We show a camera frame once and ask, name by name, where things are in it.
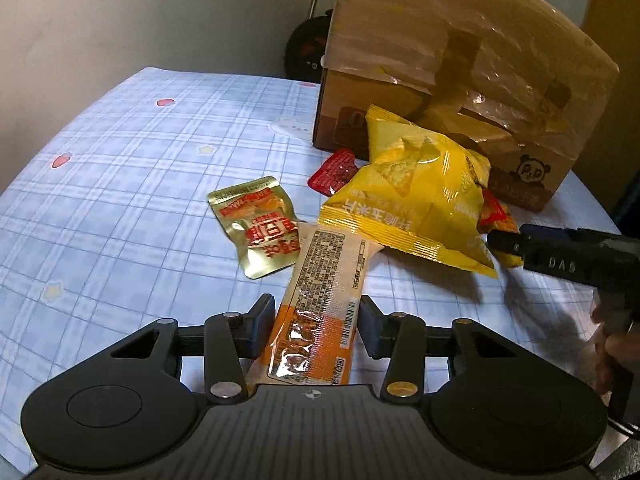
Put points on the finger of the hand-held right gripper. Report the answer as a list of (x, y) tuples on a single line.
[(507, 245)]

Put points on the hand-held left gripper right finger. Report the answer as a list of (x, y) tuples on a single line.
[(372, 327)]

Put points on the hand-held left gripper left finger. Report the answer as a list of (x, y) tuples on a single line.
[(262, 321)]

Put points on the red orange snack packet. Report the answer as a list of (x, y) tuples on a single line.
[(495, 215)]

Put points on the orange snack bar packet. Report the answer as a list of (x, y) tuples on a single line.
[(322, 305)]

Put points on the yellow chips bag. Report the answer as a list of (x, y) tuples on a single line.
[(420, 200)]

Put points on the taped cardboard box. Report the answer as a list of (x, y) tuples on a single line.
[(450, 70)]

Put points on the person's right hand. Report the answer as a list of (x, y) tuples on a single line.
[(607, 355)]

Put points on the gold snack packet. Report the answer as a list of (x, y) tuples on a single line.
[(260, 225)]

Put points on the small dark red packet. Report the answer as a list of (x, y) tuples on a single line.
[(332, 172)]

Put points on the blue plaid bed sheet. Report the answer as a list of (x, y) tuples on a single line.
[(150, 170)]

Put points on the wooden board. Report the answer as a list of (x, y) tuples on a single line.
[(612, 15)]

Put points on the black bag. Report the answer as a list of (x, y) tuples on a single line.
[(307, 45)]

